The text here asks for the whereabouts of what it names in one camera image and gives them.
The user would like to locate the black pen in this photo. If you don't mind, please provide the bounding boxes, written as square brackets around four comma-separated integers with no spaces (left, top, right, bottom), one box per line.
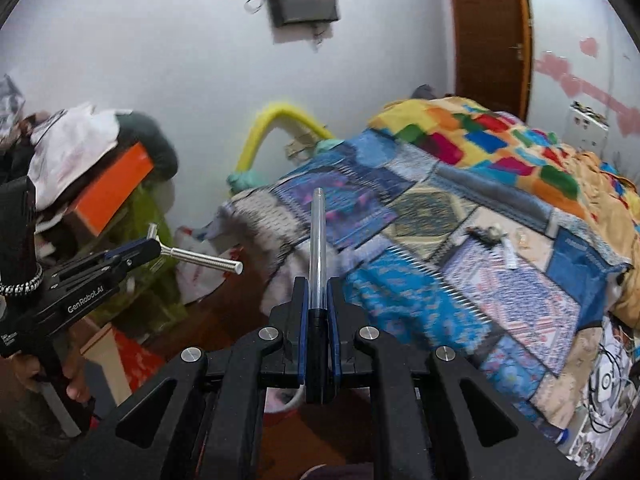
[306,188,329,405]

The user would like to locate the silver metal razor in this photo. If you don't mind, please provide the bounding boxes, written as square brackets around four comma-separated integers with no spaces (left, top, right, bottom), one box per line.
[146,223,244,275]

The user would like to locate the white round trash bin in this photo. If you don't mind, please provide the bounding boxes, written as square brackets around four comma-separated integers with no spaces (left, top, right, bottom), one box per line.
[264,385,306,414]

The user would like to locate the person's left hand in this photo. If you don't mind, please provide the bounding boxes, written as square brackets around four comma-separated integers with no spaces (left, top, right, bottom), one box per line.
[10,344,91,403]

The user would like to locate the green leaf-pattern bag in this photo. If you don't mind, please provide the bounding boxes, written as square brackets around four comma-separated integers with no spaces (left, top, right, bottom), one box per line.
[77,185,188,337]

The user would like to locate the orange box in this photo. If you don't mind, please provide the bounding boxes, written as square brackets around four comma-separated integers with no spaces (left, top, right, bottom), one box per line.
[64,142,154,243]

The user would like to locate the red floral box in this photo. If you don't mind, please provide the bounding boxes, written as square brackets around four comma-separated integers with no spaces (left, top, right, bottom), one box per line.
[80,323,165,411]

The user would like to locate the blue patchwork bed sheet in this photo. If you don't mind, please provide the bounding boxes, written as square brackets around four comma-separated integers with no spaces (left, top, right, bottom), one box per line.
[202,130,631,436]

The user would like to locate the white tape roll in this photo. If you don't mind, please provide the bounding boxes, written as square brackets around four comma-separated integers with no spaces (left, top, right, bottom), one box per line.
[480,226,504,247]

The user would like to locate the white paper strip packet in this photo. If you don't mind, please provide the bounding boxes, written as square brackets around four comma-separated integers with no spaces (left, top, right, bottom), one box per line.
[501,235,518,270]

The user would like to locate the clear crumpled plastic wrapper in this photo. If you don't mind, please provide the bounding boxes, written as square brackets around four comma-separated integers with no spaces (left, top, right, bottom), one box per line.
[515,228,530,250]

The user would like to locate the colourful checkered blanket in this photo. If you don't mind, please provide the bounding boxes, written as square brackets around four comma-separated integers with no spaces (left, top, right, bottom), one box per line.
[368,96,639,328]

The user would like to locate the white box with stickers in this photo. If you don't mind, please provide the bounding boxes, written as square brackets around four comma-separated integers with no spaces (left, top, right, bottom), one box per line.
[562,101,610,157]

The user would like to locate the brown wooden door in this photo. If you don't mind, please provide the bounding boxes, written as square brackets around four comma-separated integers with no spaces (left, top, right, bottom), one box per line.
[451,0,533,119]

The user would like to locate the white wardrobe with pink hearts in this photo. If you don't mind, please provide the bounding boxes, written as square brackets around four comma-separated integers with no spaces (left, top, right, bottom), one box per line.
[527,0,639,181]

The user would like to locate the tangled black cables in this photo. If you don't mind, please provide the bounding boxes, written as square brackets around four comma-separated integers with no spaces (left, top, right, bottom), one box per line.
[584,318,639,436]

